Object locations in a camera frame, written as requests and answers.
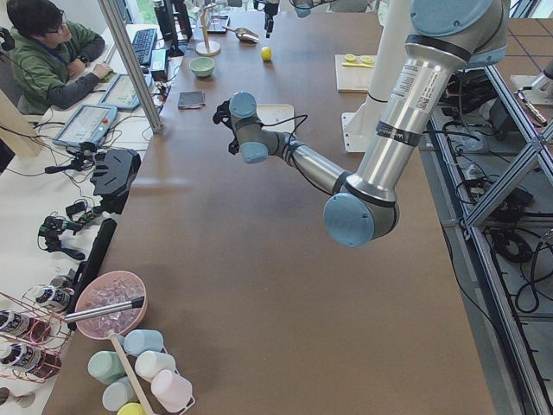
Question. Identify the metal scoop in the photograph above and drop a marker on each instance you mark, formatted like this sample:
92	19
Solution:
244	35

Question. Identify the yellow lemon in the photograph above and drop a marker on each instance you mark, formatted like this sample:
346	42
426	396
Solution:
266	54

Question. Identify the copper bottle rack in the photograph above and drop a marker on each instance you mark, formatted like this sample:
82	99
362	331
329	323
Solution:
33	340

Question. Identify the black keyboard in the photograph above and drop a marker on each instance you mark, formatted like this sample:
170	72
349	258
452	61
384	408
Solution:
143	43

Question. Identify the aluminium frame post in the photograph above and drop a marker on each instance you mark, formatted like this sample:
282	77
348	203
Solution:
122	41

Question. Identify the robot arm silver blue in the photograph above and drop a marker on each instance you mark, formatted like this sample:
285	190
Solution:
303	7
441	38

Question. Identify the pink bowl with ice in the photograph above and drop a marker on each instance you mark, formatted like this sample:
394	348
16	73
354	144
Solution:
112	288

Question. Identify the teach pendant upper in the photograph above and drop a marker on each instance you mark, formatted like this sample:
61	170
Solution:
121	94

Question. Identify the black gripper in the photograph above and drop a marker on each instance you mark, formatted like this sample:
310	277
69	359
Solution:
269	22
224	113

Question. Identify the pastel cup rack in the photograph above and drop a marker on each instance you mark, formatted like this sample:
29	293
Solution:
138	357

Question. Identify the grey folded cloth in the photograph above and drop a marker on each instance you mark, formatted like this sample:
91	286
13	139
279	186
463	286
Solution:
191	100

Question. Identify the person in green jacket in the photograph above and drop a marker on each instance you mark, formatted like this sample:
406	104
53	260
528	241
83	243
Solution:
51	55

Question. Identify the mint green bowl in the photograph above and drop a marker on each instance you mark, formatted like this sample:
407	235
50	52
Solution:
202	67

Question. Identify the teach pendant lower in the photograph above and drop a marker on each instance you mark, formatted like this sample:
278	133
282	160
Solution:
89	124

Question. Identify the wooden mug tree stand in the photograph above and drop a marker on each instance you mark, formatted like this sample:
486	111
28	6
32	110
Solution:
206	47

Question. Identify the wooden cutting board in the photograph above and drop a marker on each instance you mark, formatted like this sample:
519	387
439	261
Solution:
352	79

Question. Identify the yellow plastic knife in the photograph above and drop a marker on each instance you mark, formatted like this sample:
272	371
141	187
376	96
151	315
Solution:
351	64

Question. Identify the beige rabbit tray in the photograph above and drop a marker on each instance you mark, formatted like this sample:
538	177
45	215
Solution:
277	117

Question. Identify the teach pendant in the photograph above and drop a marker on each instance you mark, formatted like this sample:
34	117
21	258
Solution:
121	94
89	124

